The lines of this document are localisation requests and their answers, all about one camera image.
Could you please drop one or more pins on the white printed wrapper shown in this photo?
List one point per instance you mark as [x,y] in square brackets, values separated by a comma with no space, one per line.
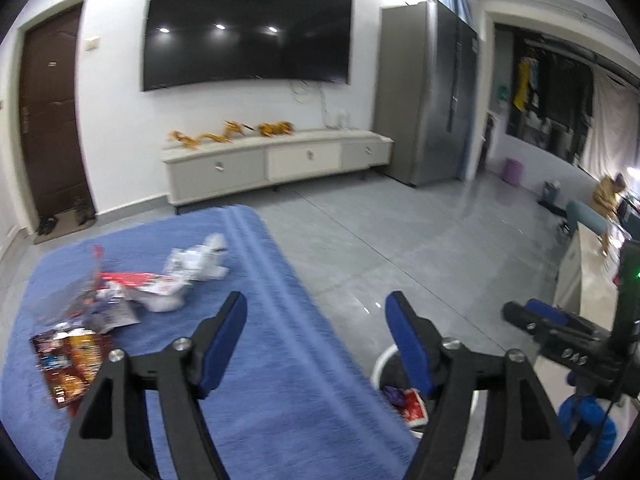
[200,260]

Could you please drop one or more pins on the red and white snack bag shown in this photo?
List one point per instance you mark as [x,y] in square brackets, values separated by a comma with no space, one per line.
[125,278]

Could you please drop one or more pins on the white television cabinet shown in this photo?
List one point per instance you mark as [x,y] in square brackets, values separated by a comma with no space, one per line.
[300,157]

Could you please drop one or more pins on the long golden dragon ornament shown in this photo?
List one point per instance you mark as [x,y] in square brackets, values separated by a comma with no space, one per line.
[200,139]

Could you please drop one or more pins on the white round trash bin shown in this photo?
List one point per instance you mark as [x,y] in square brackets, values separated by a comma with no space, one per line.
[385,365]

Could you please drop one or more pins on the teal chair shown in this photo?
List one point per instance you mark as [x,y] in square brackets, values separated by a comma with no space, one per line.
[585,217]

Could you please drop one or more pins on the blue curtain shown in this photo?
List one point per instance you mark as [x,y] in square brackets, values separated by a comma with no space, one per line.
[457,2]

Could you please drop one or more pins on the grey doormat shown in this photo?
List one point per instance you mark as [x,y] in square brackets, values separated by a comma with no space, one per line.
[65,227]

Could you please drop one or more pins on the red wrapper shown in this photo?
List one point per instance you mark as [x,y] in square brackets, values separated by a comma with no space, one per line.
[414,405]

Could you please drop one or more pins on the white wall switch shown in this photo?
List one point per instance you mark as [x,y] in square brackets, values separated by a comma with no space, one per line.
[92,43]

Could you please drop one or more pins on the person's right hand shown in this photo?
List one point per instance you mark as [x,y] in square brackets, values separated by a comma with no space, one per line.
[592,425]

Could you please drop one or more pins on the short golden dragon ornament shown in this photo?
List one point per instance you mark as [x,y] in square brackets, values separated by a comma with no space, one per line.
[275,130]

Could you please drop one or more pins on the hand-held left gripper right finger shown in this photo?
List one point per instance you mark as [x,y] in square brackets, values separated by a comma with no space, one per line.
[407,355]

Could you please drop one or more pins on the yellow hanging garment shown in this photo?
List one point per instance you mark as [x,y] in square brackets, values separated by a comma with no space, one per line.
[521,87]

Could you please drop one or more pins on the dark red snack packet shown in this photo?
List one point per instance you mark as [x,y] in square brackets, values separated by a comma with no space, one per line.
[70,365]

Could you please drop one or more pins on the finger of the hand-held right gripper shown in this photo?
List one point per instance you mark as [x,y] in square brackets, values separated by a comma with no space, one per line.
[520,315]
[547,312]

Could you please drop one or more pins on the black wall television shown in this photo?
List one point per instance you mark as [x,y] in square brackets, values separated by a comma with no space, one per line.
[250,30]

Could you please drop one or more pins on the purple wrapper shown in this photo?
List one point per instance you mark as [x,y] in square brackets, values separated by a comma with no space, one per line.
[392,395]

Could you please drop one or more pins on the white hanging sheet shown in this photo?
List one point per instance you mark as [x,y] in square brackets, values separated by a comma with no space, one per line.
[615,130]

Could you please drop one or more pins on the blue blanket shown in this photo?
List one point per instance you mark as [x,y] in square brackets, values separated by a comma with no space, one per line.
[280,410]

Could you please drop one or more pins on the white tissue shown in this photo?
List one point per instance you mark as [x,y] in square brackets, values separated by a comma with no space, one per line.
[170,304]

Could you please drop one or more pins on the grey refrigerator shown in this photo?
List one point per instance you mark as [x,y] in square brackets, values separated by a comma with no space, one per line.
[425,100]

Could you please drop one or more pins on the beige table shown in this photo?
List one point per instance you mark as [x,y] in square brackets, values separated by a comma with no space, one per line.
[585,275]

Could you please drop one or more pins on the dark hanging clothes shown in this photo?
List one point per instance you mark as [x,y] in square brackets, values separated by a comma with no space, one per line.
[565,90]

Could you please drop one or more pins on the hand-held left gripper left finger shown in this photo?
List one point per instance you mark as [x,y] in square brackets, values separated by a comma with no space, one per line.
[220,355]

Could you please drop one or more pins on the small dark grey bin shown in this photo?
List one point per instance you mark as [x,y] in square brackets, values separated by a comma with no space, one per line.
[552,192]

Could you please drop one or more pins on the pair of dark shoes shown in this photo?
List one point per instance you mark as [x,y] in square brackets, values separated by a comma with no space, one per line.
[47,225]
[83,210]

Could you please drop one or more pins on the clear plastic wrapper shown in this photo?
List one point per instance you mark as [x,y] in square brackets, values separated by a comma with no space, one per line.
[70,295]

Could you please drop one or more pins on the dark brown door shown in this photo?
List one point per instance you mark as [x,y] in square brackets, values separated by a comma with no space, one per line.
[50,110]

